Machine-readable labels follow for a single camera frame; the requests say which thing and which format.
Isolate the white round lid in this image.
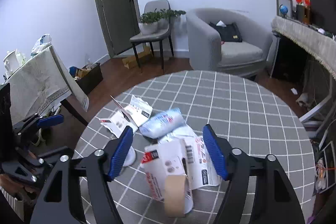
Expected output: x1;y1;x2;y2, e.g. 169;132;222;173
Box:
123;147;136;167

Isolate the white printed carton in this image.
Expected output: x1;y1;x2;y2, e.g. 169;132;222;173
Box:
158;125;222;190

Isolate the white red cardboard box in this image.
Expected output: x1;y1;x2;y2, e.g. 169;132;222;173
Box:
141;139;193;205

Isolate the blue white tissue pack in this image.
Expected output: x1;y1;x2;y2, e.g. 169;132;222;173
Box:
139;108;186;139

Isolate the brown tape roll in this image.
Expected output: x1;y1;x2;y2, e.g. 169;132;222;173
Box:
164;174;194;218

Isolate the beige patterned tablecloth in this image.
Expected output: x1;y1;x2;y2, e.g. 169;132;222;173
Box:
7;46;89;124

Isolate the black storage box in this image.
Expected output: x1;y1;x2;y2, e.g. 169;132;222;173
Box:
69;63;103;95

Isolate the white kettle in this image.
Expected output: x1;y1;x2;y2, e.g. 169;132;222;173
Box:
3;50;21;77

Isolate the white plastic bag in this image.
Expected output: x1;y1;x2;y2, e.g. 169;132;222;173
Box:
30;34;52;57

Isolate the cardboard box on floor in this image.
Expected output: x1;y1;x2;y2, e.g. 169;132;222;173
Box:
122;46;153;69

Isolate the grey armchair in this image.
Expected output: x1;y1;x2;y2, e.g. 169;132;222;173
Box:
186;8;273;78

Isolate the black handbag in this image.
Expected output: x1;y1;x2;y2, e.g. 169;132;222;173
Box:
209;20;243;43

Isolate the potted green plant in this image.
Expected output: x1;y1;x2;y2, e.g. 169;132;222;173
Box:
138;9;186;35

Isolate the grey dining chair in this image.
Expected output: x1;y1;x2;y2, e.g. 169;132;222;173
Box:
129;0;174;71

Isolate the beige fringed sideboard cloth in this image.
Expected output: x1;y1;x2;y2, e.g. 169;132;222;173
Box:
271;16;336;79

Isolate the small blue globe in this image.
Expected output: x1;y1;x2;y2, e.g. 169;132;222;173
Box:
279;5;288;18

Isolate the wooden speaker box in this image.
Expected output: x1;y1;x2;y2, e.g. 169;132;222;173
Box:
296;5;310;24

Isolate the black monitor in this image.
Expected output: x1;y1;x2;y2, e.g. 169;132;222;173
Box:
310;0;336;34

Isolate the picture frame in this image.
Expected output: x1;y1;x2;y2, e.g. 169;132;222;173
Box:
276;0;293;18

